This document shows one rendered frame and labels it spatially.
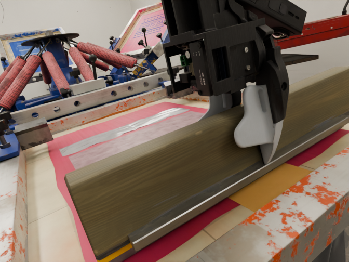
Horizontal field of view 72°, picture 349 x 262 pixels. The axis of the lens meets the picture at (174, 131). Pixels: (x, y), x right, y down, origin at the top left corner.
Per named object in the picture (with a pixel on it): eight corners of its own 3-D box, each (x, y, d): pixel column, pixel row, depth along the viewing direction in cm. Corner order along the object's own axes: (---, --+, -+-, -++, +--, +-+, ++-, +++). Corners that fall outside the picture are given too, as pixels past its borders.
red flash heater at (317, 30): (339, 32, 157) (340, 12, 153) (406, 26, 113) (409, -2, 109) (246, 52, 159) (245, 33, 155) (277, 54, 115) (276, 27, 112)
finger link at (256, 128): (235, 181, 26) (210, 97, 24) (271, 158, 28) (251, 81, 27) (258, 187, 23) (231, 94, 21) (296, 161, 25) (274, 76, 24)
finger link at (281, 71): (249, 125, 27) (228, 47, 25) (260, 119, 28) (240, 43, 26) (286, 124, 23) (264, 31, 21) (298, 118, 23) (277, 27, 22)
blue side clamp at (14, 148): (29, 177, 51) (15, 146, 49) (2, 187, 49) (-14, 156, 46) (28, 144, 76) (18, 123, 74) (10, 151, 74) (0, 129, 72)
